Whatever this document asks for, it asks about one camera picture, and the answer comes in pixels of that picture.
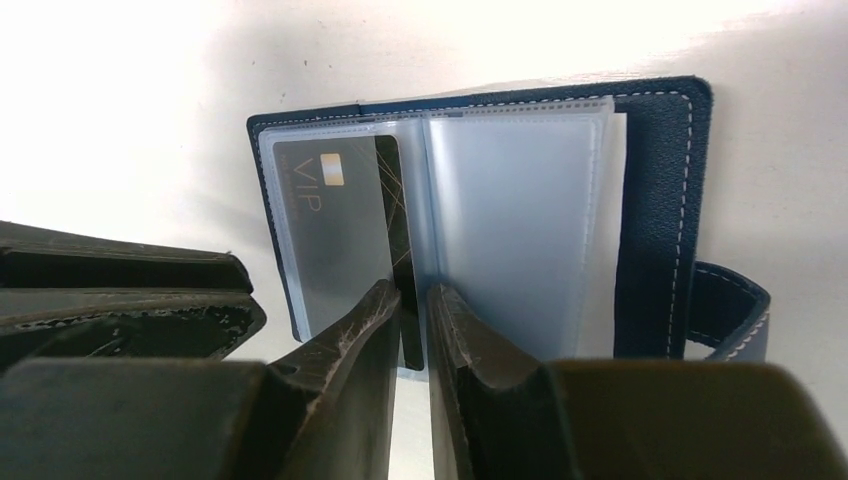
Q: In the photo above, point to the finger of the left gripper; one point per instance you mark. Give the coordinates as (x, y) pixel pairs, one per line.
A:
(71, 295)

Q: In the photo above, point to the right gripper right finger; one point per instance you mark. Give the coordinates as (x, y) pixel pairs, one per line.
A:
(499, 413)

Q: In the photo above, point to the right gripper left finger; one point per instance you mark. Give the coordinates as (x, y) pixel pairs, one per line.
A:
(323, 411)

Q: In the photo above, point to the blue leather card holder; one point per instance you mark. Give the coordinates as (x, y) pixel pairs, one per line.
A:
(664, 297)

